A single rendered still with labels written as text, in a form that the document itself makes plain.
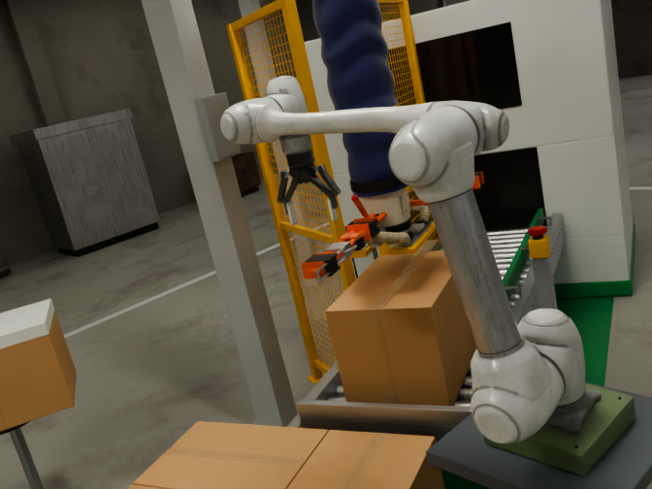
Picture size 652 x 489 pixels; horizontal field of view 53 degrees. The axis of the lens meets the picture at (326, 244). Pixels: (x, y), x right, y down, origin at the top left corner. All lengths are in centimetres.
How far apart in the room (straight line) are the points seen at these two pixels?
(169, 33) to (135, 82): 851
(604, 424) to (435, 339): 70
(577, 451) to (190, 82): 226
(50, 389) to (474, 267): 213
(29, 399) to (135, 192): 723
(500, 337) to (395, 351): 89
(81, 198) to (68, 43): 274
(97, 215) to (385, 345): 788
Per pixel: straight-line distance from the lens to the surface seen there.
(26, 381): 309
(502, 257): 389
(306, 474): 225
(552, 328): 166
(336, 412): 246
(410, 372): 236
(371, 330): 233
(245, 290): 329
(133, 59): 1173
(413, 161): 133
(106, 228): 994
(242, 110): 171
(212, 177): 317
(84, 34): 1148
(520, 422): 151
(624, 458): 178
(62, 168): 973
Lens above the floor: 178
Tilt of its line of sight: 15 degrees down
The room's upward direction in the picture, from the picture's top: 13 degrees counter-clockwise
